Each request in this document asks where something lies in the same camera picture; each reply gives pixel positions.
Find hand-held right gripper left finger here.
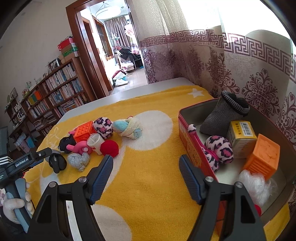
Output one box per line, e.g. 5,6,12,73
29,154,114,241

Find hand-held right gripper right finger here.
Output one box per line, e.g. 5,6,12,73
179,155,266,241

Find grey sock ball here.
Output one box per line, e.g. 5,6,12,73
68,152,90,172

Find black knit sock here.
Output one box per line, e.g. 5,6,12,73
58,136,77,153

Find red tin container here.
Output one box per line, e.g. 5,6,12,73
178,98,296,235

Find small paper cup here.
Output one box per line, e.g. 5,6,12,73
87,133,106,155

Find leopard print plush earmuffs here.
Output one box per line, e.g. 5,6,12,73
187,124,234,172

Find leopard print plush ball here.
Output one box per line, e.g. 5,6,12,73
93,117,114,140

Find light blue sock ball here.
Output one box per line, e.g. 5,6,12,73
112,116,143,139

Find clear plastic wrap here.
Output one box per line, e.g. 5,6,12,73
238,170,278,207

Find small yellow cardboard box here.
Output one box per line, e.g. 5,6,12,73
226,120,258,158

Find grey ribbed sock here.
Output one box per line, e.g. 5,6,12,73
200,91,250,136

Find orange rubber cube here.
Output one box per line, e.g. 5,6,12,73
243,134,281,180

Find person's left forearm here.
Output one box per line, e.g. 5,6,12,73
0,209,27,241

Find person's left hand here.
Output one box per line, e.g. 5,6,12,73
3,181,33,224

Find bent pink foam curler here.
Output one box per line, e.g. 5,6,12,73
67,141,91,155

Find red-orange rubber cube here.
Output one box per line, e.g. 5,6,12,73
74,120,96,142

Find yellow printed blanket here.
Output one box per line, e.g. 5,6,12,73
23,85,290,241

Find dark wooden shelf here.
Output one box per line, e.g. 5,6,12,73
5,93,30,149

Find wooden bookcase with books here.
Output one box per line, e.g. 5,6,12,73
21,57,96,139

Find green cardboard box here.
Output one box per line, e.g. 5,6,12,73
62,47,80,58

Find red cardboard box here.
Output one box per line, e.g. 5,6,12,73
57,38,77,51

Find patterned curtain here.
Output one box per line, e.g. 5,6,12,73
129,0,296,149

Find round ceiling lamp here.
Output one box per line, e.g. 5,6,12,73
96,2,122,20

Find wooden door frame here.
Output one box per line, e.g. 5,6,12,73
66,0,114,100

